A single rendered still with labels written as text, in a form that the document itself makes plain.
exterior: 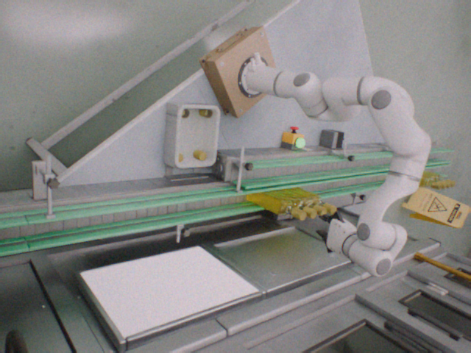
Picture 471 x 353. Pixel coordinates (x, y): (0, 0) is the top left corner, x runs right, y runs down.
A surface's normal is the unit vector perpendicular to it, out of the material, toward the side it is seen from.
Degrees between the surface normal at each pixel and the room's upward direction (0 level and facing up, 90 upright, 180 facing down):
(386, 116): 87
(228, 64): 5
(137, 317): 90
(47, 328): 90
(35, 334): 90
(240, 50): 5
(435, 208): 76
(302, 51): 0
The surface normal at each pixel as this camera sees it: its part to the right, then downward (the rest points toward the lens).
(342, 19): 0.61, 0.28
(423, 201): -0.45, -0.36
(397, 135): -0.63, -0.06
